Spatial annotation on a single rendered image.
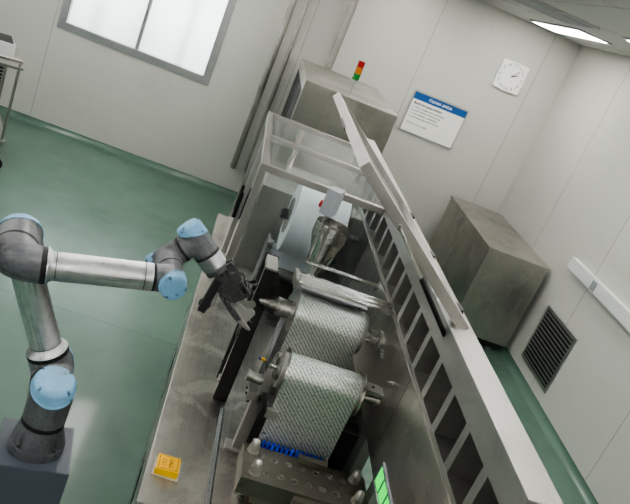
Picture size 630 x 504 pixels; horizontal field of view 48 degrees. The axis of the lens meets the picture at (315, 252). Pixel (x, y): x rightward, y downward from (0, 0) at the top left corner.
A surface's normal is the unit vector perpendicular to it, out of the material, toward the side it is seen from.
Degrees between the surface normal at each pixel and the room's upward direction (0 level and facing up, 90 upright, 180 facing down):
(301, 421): 90
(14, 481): 90
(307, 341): 92
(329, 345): 92
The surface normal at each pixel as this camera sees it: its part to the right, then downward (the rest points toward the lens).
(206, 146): 0.04, 0.37
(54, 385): 0.40, -0.80
